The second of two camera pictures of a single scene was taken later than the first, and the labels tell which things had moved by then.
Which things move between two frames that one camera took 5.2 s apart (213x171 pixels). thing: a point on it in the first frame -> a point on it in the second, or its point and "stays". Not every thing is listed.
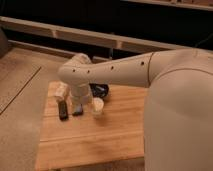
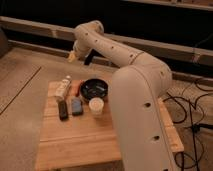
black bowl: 99,90 stays
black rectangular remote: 63,110 stays
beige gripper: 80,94 -> 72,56
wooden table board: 118,133 stays
